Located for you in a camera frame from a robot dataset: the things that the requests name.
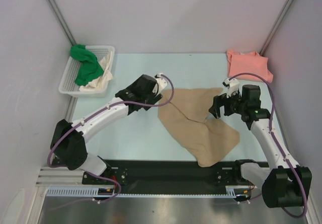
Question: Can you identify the tan t shirt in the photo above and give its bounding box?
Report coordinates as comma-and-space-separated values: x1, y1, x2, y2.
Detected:
158, 88, 240, 167

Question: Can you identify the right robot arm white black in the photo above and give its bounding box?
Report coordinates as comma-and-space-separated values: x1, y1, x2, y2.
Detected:
209, 80, 312, 208

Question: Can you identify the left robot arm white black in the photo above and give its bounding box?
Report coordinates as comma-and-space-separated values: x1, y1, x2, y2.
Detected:
50, 73, 168, 184

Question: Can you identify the pink folded t shirt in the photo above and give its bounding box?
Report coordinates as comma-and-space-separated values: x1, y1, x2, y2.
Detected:
226, 50, 273, 83

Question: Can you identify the cream t shirt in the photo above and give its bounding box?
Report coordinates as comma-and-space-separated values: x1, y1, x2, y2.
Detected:
79, 51, 114, 92

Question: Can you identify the green t shirt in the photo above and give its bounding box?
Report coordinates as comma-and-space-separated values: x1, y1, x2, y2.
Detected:
70, 44, 104, 86

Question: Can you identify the white plastic basket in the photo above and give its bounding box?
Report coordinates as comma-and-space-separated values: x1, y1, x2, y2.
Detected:
58, 45, 115, 98

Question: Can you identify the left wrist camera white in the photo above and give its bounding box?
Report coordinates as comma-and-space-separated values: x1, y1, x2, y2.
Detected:
152, 73, 168, 95

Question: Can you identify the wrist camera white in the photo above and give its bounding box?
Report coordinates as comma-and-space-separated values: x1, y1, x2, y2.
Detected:
152, 73, 168, 95
222, 78, 239, 98

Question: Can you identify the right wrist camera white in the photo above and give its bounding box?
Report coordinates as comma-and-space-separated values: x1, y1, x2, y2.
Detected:
222, 78, 239, 98

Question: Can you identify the right corner aluminium post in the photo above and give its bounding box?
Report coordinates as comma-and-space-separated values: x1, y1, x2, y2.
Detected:
259, 0, 295, 56

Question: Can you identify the corner aluminium post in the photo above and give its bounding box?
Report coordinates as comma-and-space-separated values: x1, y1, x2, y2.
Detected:
46, 0, 76, 45
259, 0, 295, 56

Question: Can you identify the white slotted cable duct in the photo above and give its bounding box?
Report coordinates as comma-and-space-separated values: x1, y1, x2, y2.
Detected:
46, 187, 250, 199

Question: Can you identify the aluminium frame rail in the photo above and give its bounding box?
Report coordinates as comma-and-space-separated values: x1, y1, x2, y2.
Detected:
36, 167, 321, 223

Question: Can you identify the left corner aluminium post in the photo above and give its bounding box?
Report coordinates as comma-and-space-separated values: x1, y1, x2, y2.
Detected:
46, 0, 76, 45

